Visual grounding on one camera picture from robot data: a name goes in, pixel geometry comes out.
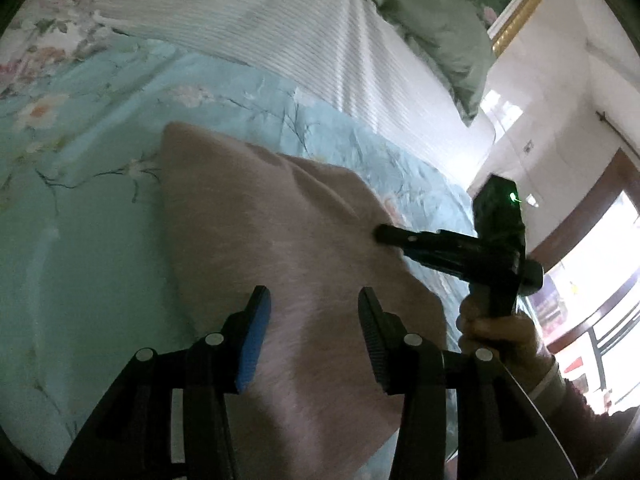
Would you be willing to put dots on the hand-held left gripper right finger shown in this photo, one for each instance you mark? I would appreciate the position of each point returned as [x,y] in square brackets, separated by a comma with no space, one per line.
[375,335]

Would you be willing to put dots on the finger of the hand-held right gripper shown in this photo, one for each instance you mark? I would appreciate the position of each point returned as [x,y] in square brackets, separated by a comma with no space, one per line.
[445,264]
[430,241]

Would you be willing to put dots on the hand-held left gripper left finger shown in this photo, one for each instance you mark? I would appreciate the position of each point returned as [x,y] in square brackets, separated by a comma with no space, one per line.
[252,345]

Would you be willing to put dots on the grey-pink knit sweater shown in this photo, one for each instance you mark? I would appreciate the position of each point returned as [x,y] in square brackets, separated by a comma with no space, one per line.
[300,240]

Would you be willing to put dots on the person's right forearm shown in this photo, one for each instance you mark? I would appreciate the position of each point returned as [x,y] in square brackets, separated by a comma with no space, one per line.
[585,425]

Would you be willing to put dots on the person's right hand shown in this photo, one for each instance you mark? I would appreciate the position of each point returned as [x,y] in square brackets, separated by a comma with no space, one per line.
[515,340]

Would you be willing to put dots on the green pillow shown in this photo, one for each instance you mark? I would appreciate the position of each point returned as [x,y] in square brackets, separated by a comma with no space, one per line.
[440,25]

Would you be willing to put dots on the teal floral bed sheet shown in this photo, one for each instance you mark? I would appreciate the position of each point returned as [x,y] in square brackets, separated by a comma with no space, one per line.
[90,200]

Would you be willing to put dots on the brown door frame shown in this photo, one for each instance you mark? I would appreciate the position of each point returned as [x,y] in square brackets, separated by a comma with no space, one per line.
[595,195]

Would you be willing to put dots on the wall socket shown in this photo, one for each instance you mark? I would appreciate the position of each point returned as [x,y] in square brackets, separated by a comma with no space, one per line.
[528,147]

